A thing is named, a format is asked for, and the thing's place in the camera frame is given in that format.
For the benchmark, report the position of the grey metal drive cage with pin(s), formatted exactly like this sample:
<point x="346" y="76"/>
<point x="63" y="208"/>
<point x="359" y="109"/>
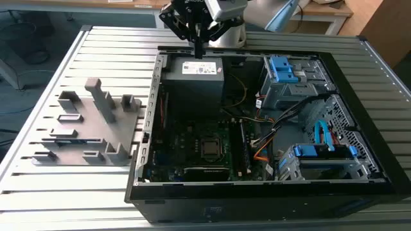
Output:
<point x="298" y="93"/>
<point x="327" y="168"/>

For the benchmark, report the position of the RAM stick with white label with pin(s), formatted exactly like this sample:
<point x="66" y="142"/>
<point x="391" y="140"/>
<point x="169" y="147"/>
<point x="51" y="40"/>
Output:
<point x="246" y="146"/>

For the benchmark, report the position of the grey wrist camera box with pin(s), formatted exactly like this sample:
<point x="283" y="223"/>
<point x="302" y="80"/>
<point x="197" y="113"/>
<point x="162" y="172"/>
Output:
<point x="225" y="9"/>

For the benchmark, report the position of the wooden cabinet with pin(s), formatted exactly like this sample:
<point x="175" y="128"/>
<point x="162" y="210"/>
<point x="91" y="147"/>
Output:
<point x="385" y="24"/>

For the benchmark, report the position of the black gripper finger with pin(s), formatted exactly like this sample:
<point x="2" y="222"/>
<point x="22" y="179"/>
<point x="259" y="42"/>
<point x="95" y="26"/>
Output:
<point x="175" y="26"/>
<point x="222" y="31"/>

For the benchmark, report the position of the green motherboard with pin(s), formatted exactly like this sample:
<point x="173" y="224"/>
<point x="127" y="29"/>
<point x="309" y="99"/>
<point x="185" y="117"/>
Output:
<point x="179" y="144"/>

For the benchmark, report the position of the grey power supply unit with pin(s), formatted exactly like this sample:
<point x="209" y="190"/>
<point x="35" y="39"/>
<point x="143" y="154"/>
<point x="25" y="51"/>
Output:
<point x="193" y="91"/>

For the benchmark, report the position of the wooden desk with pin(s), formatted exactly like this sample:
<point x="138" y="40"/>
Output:
<point x="321" y="10"/>

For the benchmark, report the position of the black open PC case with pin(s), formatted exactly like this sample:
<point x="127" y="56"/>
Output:
<point x="257" y="207"/>

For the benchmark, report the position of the hard disk in blue carrier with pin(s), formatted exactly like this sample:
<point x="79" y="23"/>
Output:
<point x="305" y="151"/>

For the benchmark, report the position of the grey parts rack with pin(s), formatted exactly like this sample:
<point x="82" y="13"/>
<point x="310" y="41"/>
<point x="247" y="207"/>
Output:
<point x="97" y="125"/>

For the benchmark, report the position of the silver CPU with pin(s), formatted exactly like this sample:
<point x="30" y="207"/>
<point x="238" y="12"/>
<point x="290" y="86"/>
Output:
<point x="211" y="147"/>

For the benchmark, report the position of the black office chair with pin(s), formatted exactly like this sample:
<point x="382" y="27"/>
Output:
<point x="37" y="56"/>

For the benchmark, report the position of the black graphics card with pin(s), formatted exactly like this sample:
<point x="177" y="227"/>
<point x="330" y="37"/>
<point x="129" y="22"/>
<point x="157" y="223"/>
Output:
<point x="207" y="174"/>

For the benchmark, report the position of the blue disk carrier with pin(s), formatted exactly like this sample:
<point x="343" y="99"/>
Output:
<point x="279" y="63"/>
<point x="282" y="167"/>
<point x="286" y="77"/>

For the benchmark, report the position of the bare RAM stick with chips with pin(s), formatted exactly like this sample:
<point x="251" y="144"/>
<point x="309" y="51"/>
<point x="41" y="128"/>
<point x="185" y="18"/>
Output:
<point x="71" y="142"/>

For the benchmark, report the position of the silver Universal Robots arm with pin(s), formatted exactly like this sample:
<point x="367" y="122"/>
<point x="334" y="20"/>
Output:
<point x="231" y="38"/>

